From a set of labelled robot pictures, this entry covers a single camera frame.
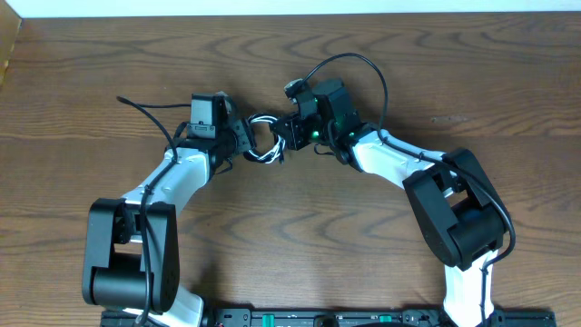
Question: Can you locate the white cable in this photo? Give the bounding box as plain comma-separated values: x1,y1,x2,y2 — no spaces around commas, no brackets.
248,114,287,164

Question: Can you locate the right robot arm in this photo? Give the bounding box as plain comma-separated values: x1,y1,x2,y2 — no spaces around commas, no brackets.
271,79,515,326

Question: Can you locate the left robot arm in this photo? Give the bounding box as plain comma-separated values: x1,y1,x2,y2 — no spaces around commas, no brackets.
81,92,255,326

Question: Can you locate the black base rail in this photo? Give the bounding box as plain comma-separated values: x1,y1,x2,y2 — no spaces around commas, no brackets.
99,307,557,327

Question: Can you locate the left camera black cable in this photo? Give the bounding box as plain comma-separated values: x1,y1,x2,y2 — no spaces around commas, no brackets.
115,94,194,327

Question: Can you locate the camera black cable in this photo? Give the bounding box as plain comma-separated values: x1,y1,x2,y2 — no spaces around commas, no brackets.
115,94,194,327
299,52,517,327

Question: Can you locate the right camera black cable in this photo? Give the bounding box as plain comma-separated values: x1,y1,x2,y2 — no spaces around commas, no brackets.
299,52,517,327

